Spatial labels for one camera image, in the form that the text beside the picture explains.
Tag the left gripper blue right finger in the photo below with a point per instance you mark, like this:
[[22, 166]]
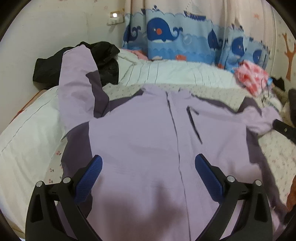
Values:
[[254, 221]]

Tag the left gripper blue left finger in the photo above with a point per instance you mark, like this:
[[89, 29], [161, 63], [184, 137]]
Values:
[[53, 212]]

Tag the lilac purple jacket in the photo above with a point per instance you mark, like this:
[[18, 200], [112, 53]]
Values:
[[149, 188]]

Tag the floral bed sheet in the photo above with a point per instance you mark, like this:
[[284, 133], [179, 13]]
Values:
[[278, 150]]

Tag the pink checked plastic bag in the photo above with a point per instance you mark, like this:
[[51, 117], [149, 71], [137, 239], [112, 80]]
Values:
[[252, 77]]

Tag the white pillow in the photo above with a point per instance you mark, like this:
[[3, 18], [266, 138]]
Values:
[[31, 150]]

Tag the black garment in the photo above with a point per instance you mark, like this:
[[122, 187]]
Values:
[[47, 71]]

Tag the blue whale curtain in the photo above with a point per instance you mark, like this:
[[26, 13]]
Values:
[[193, 38]]

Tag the white striped quilt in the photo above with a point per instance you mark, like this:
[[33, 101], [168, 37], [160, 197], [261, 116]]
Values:
[[133, 70]]

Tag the orange tree wall sticker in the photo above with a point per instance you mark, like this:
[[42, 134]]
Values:
[[290, 55]]

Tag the wall socket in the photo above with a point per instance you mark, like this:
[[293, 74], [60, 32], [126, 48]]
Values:
[[116, 17]]

